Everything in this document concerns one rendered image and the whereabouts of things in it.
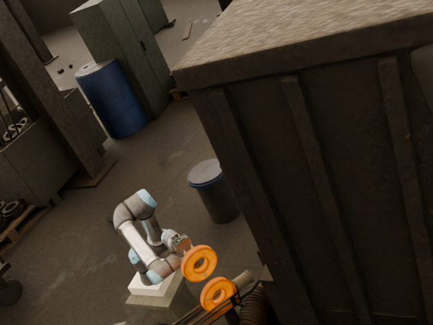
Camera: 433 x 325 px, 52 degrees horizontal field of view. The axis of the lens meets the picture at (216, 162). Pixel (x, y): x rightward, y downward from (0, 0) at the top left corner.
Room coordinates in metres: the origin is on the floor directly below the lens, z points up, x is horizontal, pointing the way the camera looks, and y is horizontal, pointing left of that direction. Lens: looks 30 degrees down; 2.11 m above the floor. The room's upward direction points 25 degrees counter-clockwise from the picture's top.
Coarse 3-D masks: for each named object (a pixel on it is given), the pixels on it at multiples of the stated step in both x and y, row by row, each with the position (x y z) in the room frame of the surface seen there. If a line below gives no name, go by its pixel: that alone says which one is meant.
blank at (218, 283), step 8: (216, 280) 1.38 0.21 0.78; (224, 280) 1.38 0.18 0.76; (208, 288) 1.36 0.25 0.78; (216, 288) 1.36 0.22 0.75; (224, 288) 1.38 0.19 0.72; (232, 288) 1.39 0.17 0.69; (200, 296) 1.36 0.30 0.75; (208, 296) 1.34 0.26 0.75; (224, 296) 1.37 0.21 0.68; (208, 304) 1.34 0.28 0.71; (216, 304) 1.35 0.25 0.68
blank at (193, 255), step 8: (192, 248) 1.39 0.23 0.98; (200, 248) 1.38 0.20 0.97; (208, 248) 1.38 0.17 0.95; (184, 256) 1.37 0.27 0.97; (192, 256) 1.36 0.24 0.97; (200, 256) 1.37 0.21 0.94; (208, 256) 1.38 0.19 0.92; (184, 264) 1.35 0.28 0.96; (192, 264) 1.35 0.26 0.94; (208, 264) 1.37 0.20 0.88; (184, 272) 1.34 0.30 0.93; (192, 272) 1.35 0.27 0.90; (200, 272) 1.36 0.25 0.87; (208, 272) 1.37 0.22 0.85; (192, 280) 1.34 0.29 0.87; (200, 280) 1.36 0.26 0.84
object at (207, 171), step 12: (204, 168) 2.85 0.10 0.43; (216, 168) 2.78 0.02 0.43; (192, 180) 2.78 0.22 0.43; (204, 180) 2.71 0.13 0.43; (216, 180) 2.66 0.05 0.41; (204, 192) 2.72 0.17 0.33; (216, 192) 2.69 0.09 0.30; (228, 192) 2.72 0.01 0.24; (204, 204) 2.78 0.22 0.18; (216, 204) 2.69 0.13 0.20; (228, 204) 2.70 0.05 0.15; (216, 216) 2.71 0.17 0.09; (228, 216) 2.69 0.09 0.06
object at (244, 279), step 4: (244, 272) 1.44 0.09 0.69; (248, 272) 1.43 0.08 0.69; (240, 276) 1.43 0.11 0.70; (244, 276) 1.42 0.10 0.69; (248, 276) 1.42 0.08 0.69; (252, 276) 1.41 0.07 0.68; (232, 280) 1.42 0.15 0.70; (236, 280) 1.41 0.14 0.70; (240, 280) 1.41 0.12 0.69; (244, 280) 1.40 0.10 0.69; (248, 280) 1.41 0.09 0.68; (252, 280) 1.41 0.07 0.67; (236, 284) 1.39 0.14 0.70; (240, 284) 1.39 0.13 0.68; (244, 284) 1.39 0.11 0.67; (240, 288) 1.39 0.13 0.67
